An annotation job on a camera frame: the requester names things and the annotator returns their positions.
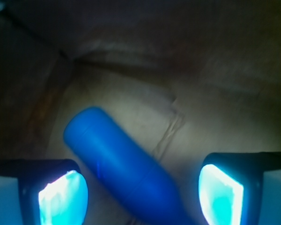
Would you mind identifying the gripper right finger glowing cyan pad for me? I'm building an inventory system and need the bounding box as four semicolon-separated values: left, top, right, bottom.
198;152;281;225

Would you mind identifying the gripper left finger glowing cyan pad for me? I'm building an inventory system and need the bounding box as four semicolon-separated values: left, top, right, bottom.
0;159;88;225

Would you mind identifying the blue plastic bottle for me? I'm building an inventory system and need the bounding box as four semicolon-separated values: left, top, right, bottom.
63;107;194;225

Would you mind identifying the brown paper bag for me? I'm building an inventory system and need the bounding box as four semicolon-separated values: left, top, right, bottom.
0;0;281;224

